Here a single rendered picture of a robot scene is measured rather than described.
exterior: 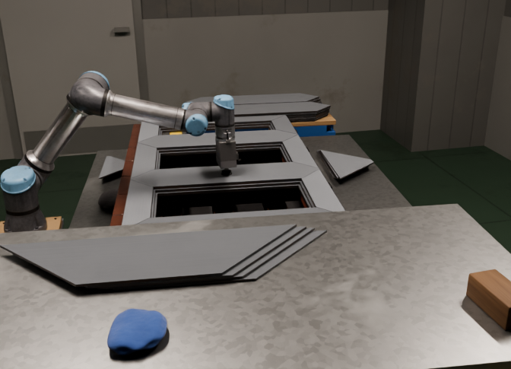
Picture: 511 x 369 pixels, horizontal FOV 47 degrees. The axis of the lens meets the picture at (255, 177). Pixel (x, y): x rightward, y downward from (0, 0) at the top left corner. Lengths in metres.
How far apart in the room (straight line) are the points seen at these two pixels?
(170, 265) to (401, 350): 0.49
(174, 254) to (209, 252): 0.07
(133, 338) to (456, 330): 0.57
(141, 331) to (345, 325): 0.36
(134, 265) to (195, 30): 3.95
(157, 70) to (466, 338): 4.28
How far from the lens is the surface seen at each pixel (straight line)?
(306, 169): 2.35
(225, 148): 2.23
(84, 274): 1.26
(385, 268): 1.29
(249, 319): 1.12
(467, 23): 5.14
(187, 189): 2.22
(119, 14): 4.99
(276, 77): 5.28
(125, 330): 1.07
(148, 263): 1.26
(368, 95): 5.61
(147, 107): 2.07
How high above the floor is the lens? 1.70
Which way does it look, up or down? 22 degrees down
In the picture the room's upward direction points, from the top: 1 degrees counter-clockwise
